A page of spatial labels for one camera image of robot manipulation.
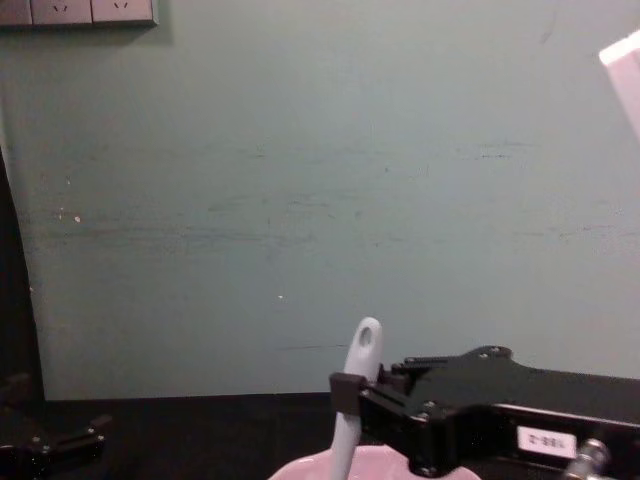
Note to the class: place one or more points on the black hanging curtain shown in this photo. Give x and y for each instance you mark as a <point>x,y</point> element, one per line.
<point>12,300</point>

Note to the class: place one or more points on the black table cloth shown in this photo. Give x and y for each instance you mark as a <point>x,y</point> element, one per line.
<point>200,435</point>

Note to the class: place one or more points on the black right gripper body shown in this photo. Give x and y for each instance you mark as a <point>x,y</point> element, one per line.
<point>500,400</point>

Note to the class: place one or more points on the pink bowl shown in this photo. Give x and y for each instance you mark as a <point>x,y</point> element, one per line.
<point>310,470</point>

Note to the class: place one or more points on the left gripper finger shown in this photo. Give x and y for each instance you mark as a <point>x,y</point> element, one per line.
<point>75,437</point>
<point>12,387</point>

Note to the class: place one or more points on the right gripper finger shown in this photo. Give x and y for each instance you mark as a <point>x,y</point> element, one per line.
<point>400,375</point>
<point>390,415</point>

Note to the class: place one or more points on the grey wall socket plate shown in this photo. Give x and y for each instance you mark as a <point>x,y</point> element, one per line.
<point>122,10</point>
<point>61,11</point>

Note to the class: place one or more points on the pale grey spoon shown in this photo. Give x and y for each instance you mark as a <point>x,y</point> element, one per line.
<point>345,440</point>

